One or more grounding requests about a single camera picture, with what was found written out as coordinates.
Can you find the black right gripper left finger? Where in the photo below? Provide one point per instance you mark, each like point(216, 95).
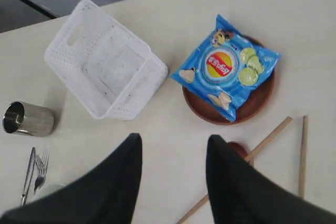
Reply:
point(107, 194)

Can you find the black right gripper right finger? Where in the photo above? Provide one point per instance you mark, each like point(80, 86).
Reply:
point(240, 194)

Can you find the dark red wooden spoon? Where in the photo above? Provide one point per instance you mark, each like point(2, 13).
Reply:
point(239, 149)

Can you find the wooden chopstick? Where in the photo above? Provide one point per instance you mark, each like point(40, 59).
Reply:
point(303, 156)
point(248, 158)

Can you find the silver fork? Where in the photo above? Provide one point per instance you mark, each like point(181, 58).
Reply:
point(41, 163)

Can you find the silver table knife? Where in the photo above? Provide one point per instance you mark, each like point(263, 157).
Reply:
point(29, 174)

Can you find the brown wooden plate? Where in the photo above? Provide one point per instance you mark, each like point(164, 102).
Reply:
point(256, 101)

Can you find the steel cup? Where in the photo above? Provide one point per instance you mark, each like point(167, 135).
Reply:
point(28, 119)

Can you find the blue chips bag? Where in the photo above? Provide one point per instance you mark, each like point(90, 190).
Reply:
point(226, 68)

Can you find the white perforated plastic basket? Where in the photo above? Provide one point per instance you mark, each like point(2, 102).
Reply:
point(111, 71)

